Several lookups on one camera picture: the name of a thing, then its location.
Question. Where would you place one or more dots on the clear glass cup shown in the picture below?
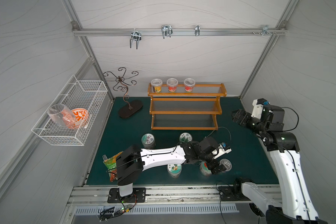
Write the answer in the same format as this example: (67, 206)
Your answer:
(62, 115)

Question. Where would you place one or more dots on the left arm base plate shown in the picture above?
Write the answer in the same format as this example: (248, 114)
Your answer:
(128, 196)

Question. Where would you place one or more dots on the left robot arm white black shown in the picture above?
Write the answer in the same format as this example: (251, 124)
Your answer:
(134, 160)

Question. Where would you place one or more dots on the small clear yellow seed container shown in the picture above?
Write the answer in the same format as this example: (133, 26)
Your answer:
(156, 85)

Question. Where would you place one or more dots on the black metal jewelry stand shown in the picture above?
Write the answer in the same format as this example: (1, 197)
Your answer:
(133, 106)

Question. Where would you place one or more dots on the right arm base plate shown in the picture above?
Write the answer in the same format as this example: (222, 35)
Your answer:
(228, 193)

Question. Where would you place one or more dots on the jar with green tree lid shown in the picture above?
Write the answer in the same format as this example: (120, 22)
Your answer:
(185, 137)

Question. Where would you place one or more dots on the jar with tomato lid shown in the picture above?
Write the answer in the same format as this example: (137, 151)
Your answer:
(204, 169)

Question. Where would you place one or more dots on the small clear red seed container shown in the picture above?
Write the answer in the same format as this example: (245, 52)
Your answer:
(172, 84)

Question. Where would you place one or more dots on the aluminium front rail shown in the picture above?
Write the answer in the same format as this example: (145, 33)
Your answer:
(153, 195)

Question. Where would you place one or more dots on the black round floor fan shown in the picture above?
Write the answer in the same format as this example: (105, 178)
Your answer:
(256, 210)

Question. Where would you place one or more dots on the aluminium top rail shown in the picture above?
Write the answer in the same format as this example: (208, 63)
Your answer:
(176, 32)

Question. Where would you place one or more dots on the jar with purple flower lid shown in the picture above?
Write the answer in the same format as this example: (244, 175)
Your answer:
(148, 141)

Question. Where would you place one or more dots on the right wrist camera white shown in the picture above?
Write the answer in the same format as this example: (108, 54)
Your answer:
(258, 105)

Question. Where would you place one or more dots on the wooden two-tier shelf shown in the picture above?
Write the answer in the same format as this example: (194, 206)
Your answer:
(182, 110)

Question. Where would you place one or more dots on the metal bracket hook right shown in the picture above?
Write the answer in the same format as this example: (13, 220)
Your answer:
(265, 32)

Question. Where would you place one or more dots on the white wire basket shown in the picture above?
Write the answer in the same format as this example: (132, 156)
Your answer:
(87, 94)

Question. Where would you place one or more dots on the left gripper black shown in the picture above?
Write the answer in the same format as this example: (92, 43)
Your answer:
(216, 164)

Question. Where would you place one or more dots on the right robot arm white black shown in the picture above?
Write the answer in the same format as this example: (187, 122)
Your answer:
(282, 146)

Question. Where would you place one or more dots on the orange patterned bowl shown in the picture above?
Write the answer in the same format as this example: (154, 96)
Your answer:
(82, 118)

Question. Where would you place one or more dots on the metal double hook left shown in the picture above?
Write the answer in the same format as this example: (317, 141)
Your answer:
(135, 38)

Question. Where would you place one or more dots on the metal double hook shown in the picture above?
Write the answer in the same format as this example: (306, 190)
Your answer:
(167, 31)
(135, 38)

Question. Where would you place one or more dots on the aluminium rail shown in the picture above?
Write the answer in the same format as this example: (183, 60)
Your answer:
(176, 32)
(153, 195)

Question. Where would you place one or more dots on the jar with carrot lid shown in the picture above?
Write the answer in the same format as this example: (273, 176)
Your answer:
(174, 170)

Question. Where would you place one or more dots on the green snack bag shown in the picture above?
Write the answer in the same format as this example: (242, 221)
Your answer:
(111, 166)

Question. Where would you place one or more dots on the metal double hook middle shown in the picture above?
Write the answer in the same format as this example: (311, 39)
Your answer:
(167, 31)

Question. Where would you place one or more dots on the small metal hook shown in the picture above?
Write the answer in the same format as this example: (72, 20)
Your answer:
(197, 30)

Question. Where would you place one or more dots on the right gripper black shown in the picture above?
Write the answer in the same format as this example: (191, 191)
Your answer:
(247, 120)

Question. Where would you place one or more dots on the white slotted cable duct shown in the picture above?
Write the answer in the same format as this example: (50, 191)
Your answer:
(214, 208)

